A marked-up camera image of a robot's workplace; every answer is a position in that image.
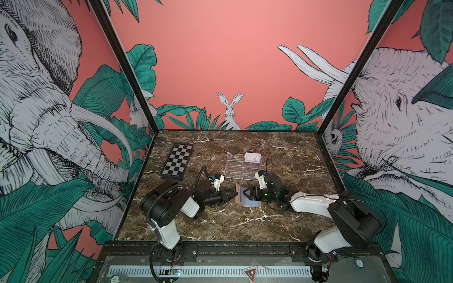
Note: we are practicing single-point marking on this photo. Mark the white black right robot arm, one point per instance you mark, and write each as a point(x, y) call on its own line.
point(355, 224)

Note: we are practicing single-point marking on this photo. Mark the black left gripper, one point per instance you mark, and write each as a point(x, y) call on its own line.
point(223, 196)

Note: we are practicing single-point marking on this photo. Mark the black corner frame post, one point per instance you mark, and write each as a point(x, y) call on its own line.
point(112, 37)
point(384, 22)

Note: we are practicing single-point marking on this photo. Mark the black front mounting rail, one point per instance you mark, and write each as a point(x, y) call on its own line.
point(195, 251)

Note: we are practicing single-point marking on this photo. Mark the black white checkered board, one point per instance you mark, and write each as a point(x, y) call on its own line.
point(177, 161)

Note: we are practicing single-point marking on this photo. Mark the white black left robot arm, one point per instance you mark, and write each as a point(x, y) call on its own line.
point(161, 205)

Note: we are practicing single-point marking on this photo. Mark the black corner frame post left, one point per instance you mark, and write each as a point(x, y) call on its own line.
point(112, 37)

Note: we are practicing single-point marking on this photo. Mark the black corner frame post right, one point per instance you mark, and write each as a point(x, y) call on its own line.
point(384, 22)

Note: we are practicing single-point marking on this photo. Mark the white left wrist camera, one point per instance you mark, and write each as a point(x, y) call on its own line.
point(217, 180)

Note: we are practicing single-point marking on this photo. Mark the clear acrylic organizer box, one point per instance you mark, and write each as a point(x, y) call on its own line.
point(237, 168)

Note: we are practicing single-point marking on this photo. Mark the white pink credit card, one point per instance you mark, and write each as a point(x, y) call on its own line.
point(252, 157)

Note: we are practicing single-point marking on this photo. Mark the red triangle warning sticker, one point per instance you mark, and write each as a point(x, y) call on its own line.
point(251, 274)

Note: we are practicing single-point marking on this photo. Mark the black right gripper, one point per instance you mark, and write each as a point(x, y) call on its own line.
point(253, 193)

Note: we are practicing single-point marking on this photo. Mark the white perforated cable tray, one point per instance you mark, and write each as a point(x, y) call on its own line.
point(210, 271)

